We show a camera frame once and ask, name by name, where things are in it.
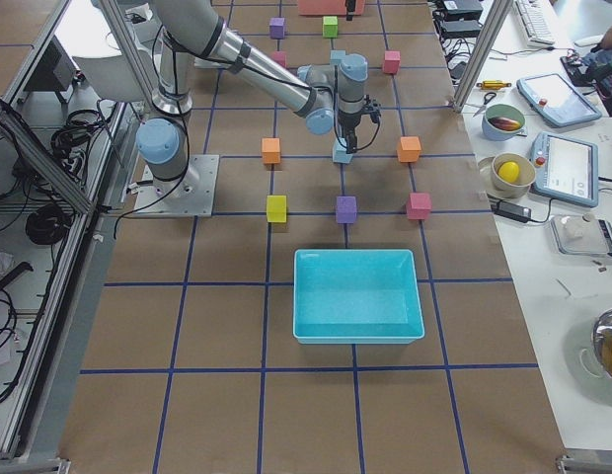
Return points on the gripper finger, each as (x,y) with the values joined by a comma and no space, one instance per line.
(350,141)

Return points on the light blue foam block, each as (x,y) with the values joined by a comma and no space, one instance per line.
(337,56)

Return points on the yellow foam block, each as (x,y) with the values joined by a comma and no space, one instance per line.
(276,209)

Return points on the pink foam block far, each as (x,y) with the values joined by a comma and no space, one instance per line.
(391,62)

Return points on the orange foam block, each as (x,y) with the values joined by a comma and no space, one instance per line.
(409,149)
(271,150)

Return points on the turquoise plastic tray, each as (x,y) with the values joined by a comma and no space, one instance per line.
(359,296)

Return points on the purple foam block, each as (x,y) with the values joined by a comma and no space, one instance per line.
(277,28)
(346,209)

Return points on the aluminium frame post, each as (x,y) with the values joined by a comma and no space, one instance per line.
(484,43)

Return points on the gold metal cylinder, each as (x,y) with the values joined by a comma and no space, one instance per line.
(493,85)

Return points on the blue teach pendant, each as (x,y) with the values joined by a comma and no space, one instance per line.
(556,100)
(565,169)

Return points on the kitchen scale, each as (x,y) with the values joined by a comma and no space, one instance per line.
(582,235)

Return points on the pink foam block near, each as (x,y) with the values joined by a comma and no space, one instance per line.
(280,57)

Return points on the green foam block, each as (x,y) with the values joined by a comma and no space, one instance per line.
(330,27)

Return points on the steel bowl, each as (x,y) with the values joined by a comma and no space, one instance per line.
(601,337)

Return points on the cream bowl with lemon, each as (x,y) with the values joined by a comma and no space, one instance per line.
(511,175)

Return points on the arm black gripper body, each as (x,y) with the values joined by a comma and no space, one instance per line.
(346,124)

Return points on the green bowl with fruit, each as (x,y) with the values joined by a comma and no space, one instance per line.
(501,122)

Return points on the pink plastic tray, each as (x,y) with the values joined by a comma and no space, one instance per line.
(314,8)

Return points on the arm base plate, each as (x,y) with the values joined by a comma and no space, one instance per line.
(193,195)

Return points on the black scissors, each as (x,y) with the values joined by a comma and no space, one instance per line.
(488,97)

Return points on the pink foam block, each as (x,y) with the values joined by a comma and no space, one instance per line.
(418,206)
(391,62)
(280,57)

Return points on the black power adapter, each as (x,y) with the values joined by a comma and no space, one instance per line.
(511,211)

